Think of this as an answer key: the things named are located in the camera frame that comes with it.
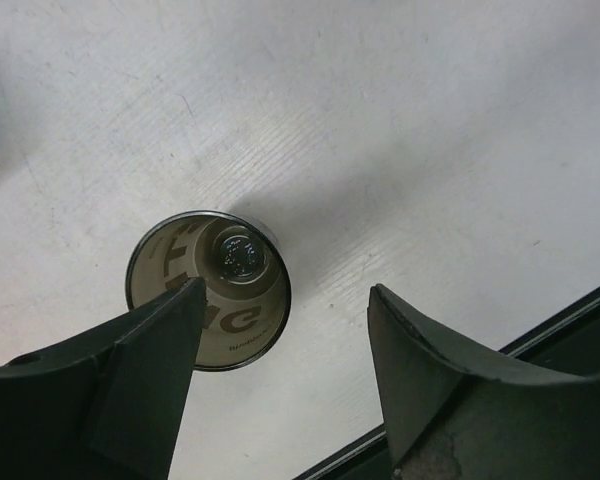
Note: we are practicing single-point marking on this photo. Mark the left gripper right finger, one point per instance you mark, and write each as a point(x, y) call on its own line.
point(456, 409)

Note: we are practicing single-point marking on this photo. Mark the black paper coffee cup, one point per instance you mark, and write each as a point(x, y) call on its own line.
point(249, 291)

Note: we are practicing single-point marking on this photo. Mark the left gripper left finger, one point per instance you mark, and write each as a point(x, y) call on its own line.
point(106, 403)

